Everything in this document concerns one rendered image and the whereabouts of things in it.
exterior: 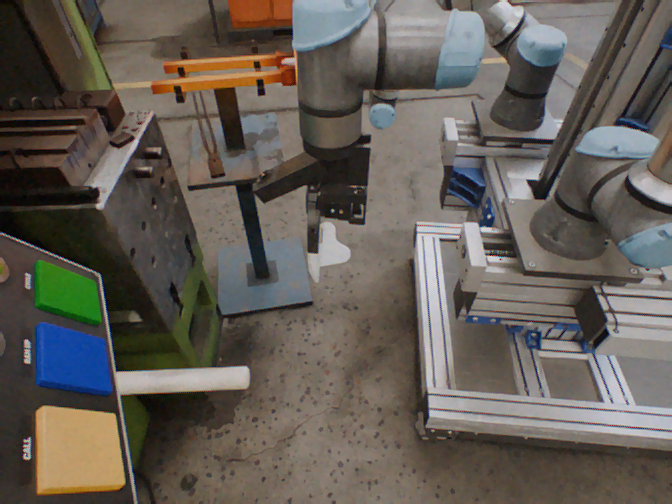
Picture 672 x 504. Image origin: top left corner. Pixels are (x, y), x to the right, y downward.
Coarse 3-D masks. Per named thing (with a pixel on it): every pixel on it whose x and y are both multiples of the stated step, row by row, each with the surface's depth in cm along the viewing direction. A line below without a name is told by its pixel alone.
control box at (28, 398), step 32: (0, 256) 43; (32, 256) 47; (0, 288) 41; (32, 288) 44; (0, 320) 38; (32, 320) 41; (64, 320) 45; (0, 352) 36; (32, 352) 39; (0, 384) 34; (32, 384) 36; (0, 416) 32; (32, 416) 34; (0, 448) 30; (32, 448) 32; (128, 448) 40; (0, 480) 29; (32, 480) 31; (128, 480) 38
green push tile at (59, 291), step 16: (48, 272) 47; (64, 272) 49; (48, 288) 45; (64, 288) 47; (80, 288) 49; (96, 288) 52; (48, 304) 43; (64, 304) 45; (80, 304) 47; (96, 304) 50; (80, 320) 47; (96, 320) 48
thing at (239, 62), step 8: (240, 56) 113; (248, 56) 113; (256, 56) 113; (264, 56) 113; (272, 56) 113; (280, 56) 112; (288, 56) 113; (168, 64) 109; (176, 64) 109; (184, 64) 109; (192, 64) 110; (200, 64) 110; (208, 64) 110; (216, 64) 111; (224, 64) 111; (232, 64) 111; (240, 64) 112; (248, 64) 112; (264, 64) 113; (272, 64) 113; (280, 64) 113; (168, 72) 110; (176, 72) 110
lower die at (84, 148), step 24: (0, 120) 79; (96, 120) 84; (0, 144) 74; (24, 144) 74; (48, 144) 74; (72, 144) 75; (96, 144) 83; (0, 168) 71; (24, 168) 71; (48, 168) 71; (72, 168) 75
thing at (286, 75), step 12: (252, 72) 105; (264, 72) 105; (276, 72) 105; (288, 72) 105; (156, 84) 100; (168, 84) 101; (180, 84) 101; (192, 84) 102; (204, 84) 102; (216, 84) 103; (228, 84) 104; (240, 84) 104; (252, 84) 105; (288, 84) 107
